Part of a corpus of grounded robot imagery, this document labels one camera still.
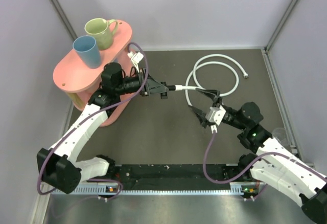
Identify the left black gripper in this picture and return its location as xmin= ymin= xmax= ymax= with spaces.
xmin=115 ymin=68 xmax=169 ymax=97

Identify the white hose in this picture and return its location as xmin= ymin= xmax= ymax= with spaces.
xmin=173 ymin=53 xmax=250 ymax=107

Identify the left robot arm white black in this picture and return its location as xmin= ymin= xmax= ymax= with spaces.
xmin=37 ymin=62 xmax=176 ymax=194

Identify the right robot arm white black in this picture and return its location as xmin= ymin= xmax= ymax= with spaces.
xmin=191 ymin=88 xmax=326 ymax=223

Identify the pink three-tier shelf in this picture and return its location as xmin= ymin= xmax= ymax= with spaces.
xmin=53 ymin=20 xmax=132 ymax=111

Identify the clear plastic cup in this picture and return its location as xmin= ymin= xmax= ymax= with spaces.
xmin=272 ymin=127 xmax=290 ymax=146

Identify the blue plastic cup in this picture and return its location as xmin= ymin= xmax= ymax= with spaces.
xmin=73 ymin=35 xmax=102 ymax=69

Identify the green ceramic mug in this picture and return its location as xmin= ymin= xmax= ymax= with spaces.
xmin=84 ymin=18 xmax=119 ymax=51

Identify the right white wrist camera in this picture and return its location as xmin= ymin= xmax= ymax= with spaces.
xmin=205 ymin=105 xmax=226 ymax=133

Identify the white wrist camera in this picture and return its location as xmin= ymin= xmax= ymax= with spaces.
xmin=127 ymin=52 xmax=144 ymax=72
xmin=205 ymin=105 xmax=226 ymax=133

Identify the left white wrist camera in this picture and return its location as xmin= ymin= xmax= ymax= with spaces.
xmin=127 ymin=52 xmax=144 ymax=72

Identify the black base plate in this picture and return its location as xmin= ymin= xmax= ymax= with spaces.
xmin=101 ymin=164 xmax=243 ymax=183

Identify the slotted cable duct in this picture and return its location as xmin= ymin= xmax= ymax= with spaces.
xmin=52 ymin=182 xmax=259 ymax=195

